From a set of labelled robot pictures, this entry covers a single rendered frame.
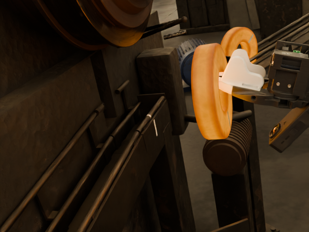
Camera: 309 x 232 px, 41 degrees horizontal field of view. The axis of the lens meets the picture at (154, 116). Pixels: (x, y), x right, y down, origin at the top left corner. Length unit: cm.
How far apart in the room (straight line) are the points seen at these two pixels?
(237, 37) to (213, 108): 72
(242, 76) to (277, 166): 144
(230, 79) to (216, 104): 5
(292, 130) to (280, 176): 132
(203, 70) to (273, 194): 130
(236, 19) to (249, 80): 302
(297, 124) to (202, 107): 15
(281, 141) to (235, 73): 13
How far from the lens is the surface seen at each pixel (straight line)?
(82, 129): 82
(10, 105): 68
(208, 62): 61
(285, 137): 68
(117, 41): 79
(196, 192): 193
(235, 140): 118
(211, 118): 61
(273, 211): 177
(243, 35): 133
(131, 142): 82
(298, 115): 66
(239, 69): 64
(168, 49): 111
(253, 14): 357
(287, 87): 63
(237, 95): 64
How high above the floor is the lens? 106
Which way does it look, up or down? 22 degrees down
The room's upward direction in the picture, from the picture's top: 11 degrees counter-clockwise
